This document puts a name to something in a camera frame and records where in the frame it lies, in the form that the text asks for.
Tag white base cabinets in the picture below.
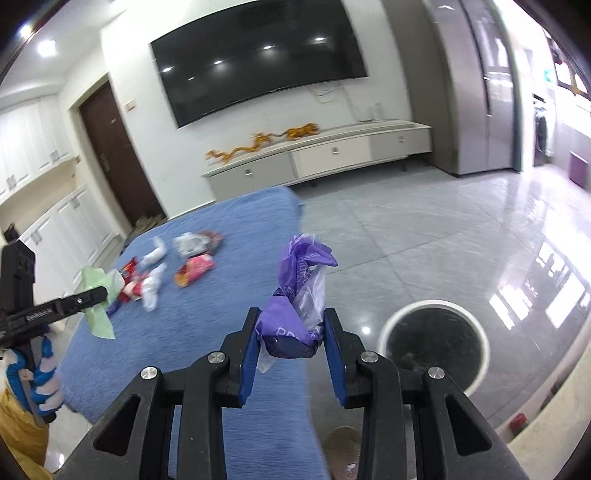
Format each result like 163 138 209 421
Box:
18 184 120 289

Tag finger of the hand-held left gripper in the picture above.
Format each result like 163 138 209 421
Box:
46 285 110 324

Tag pink and orange snack packet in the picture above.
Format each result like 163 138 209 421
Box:
174 253 216 288

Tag clear and brown packet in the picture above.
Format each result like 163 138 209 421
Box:
173 230 226 257

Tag golden tiger ornament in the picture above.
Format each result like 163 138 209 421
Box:
285 122 321 140

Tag person's left hand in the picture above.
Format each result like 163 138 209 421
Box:
0 335 65 416

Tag red snack wrapper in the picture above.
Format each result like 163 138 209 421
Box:
117 259 145 303

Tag washing machine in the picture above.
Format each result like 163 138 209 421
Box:
531 95 556 167

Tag grey refrigerator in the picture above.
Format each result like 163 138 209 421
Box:
427 0 525 178

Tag pair of beige shoes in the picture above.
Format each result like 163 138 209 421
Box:
131 215 165 232

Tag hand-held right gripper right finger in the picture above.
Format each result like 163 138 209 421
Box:
323 307 532 480

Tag white wall cabinets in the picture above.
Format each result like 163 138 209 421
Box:
0 95 77 204

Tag white and grey TV cabinet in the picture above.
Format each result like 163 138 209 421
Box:
202 119 433 204

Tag beige slipper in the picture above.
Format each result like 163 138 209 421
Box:
321 425 361 480

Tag dark brown door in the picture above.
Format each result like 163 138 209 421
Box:
78 82 167 232

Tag black wall television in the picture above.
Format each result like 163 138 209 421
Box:
150 0 369 130

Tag purple stool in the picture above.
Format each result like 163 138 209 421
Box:
569 151 591 190

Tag television cable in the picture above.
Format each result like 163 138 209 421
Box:
316 83 370 121

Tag round white-rimmed trash bin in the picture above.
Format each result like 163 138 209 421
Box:
378 299 489 398

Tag light green wrapper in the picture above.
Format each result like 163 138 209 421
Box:
81 267 123 341

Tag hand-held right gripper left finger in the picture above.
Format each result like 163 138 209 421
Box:
54 307 264 480

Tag yellow clothing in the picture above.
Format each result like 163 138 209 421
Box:
0 388 54 480

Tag purple plastic wrapper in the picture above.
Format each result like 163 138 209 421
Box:
256 233 339 374

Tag blue fluffy blanket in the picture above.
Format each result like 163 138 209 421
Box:
55 187 333 480

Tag golden dragon ornament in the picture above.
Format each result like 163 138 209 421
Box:
205 131 287 164

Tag white tissue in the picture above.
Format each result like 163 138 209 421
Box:
141 263 166 311
141 236 167 271

